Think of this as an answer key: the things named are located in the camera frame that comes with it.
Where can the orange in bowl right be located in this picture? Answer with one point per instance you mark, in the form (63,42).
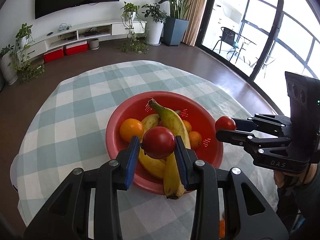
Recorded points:
(195,139)

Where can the red storage box left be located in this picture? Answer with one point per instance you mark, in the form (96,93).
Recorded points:
(54,54)

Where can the bushy plant white pot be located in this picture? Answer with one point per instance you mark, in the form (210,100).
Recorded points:
(155,22)

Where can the black balcony chair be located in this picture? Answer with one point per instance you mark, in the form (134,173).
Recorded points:
(232,39)

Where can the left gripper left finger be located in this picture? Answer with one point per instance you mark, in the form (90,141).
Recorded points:
(65,213)

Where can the right hand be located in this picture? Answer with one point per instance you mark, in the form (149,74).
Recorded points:
(303,178)

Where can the white tv console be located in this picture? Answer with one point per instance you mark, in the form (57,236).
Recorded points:
(103,30)

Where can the beige curtain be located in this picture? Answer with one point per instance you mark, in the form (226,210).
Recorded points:
(194,17)

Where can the red tomato large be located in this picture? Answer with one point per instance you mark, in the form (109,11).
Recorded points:
(158,142)

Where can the trailing vine plant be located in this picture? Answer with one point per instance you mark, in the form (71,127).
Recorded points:
(20,59)
(133,43)

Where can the top yellow banana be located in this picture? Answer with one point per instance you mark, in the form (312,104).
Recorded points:
(172,121)

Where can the small grey pot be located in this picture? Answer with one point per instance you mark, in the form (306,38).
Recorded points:
(93,44)

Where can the trailing vine plant right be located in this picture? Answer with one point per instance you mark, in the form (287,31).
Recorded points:
(133,43)

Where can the trailing vine plant left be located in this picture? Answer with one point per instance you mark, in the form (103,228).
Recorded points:
(20,59)

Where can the red plastic bowl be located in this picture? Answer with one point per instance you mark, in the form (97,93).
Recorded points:
(193,114)

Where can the checkered green white tablecloth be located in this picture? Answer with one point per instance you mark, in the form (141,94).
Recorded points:
(69,131)

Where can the tall plant blue pot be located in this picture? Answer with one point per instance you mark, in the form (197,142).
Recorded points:
(175,25)

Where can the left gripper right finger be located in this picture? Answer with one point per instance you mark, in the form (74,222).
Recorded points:
(247,213)

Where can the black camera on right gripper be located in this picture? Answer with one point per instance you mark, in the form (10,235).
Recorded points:
(303,92)

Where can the red storage box right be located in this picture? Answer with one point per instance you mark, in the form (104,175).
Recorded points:
(76,48)

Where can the ribbed white pot plant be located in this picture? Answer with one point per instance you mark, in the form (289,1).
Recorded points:
(7,68)

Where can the red storage box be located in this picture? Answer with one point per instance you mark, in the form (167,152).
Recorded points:
(54,54)
(76,48)

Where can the orange in bowl left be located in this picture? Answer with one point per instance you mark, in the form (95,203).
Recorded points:
(130,128)

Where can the orange in bowl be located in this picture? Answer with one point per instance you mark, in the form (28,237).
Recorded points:
(195,139)
(130,128)

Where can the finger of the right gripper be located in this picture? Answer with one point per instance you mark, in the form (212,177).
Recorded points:
(262,122)
(240,139)

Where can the red tomato small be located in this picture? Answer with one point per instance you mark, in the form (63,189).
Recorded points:
(226,123)

